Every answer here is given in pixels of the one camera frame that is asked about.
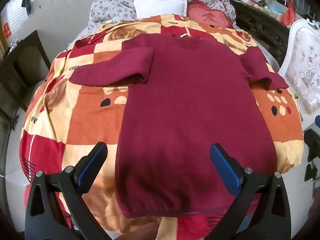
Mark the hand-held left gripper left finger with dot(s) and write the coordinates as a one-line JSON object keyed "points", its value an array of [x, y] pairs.
{"points": [[93, 163]]}

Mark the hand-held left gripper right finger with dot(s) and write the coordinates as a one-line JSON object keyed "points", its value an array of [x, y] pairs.
{"points": [[225, 170]]}

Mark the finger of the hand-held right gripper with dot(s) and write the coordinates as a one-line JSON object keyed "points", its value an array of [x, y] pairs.
{"points": [[318, 121], [312, 142]]}

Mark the maroon knit sweater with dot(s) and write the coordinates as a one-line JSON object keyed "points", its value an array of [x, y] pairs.
{"points": [[190, 105]]}

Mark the checkered printed blanket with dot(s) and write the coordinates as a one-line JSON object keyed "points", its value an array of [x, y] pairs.
{"points": [[75, 115]]}

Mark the white ornate chair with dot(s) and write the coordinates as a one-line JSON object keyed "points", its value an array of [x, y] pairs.
{"points": [[303, 70]]}

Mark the dark carved wooden dresser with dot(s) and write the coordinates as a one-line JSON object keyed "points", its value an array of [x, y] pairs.
{"points": [[260, 27]]}

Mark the red bag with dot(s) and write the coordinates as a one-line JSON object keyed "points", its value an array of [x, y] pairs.
{"points": [[288, 15]]}

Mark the dark wooden cabinet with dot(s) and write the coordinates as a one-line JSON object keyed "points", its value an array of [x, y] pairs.
{"points": [[22, 62]]}

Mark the red heart cushion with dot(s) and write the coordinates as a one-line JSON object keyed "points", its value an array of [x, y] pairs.
{"points": [[210, 16]]}

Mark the red paper sticker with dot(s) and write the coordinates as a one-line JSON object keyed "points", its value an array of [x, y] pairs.
{"points": [[7, 30]]}

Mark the white pillow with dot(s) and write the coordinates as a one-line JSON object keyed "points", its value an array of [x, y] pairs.
{"points": [[160, 7]]}

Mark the dark hanging cloth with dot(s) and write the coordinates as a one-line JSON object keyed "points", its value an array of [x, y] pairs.
{"points": [[26, 1]]}

